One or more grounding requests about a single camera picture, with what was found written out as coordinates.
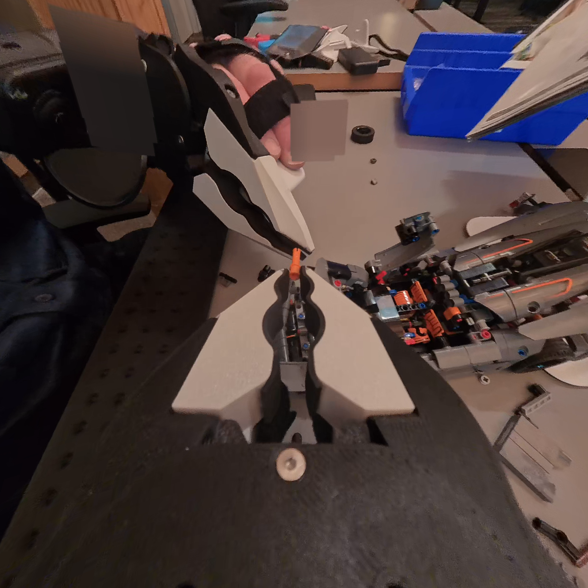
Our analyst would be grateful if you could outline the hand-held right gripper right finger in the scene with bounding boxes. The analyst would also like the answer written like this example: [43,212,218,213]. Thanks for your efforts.
[300,267,417,435]

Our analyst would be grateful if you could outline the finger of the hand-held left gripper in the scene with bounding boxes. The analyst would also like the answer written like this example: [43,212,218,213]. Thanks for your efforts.
[203,108,316,254]
[192,171,297,249]

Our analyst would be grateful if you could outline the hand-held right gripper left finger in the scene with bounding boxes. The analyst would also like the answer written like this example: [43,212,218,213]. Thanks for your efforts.
[171,269,291,443]

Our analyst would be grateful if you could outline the lego subassembly with orange pin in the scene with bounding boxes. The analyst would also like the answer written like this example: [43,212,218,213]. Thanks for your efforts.
[275,248,315,406]

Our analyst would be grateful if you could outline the grey orange lego car model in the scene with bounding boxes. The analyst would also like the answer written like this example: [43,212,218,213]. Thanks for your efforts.
[316,193,588,382]

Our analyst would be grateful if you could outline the grey lego panel assembly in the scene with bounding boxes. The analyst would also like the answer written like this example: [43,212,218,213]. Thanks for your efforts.
[494,411,572,503]

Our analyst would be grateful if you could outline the lego instruction booklet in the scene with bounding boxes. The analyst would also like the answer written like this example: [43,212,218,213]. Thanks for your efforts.
[465,0,588,141]

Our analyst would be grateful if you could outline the person's left hand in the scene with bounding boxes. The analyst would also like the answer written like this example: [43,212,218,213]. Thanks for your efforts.
[188,34,306,168]

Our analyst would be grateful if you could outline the black office chair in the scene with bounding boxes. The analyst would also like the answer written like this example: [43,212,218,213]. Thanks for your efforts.
[193,0,290,40]
[0,64,154,230]

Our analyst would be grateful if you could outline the wooden cabinet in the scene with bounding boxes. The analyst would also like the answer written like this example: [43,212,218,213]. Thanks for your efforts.
[28,0,172,37]

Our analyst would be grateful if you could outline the dark handheld device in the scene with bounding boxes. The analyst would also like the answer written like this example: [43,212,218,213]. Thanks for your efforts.
[266,24,325,61]

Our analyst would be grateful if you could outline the white plastic part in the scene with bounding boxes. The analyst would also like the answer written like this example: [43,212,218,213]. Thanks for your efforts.
[316,19,370,52]

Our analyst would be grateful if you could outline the black power adapter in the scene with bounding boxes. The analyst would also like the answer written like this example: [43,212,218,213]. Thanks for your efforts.
[337,45,381,77]

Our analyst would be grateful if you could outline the blue storage bin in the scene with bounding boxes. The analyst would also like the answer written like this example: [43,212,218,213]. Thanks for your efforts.
[399,64,588,144]
[413,31,526,70]

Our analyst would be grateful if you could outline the black connector with brown pin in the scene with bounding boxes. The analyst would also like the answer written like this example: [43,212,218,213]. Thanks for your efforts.
[532,516,586,567]

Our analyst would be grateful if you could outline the black cable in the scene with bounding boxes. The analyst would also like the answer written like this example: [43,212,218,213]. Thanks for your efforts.
[367,33,410,61]

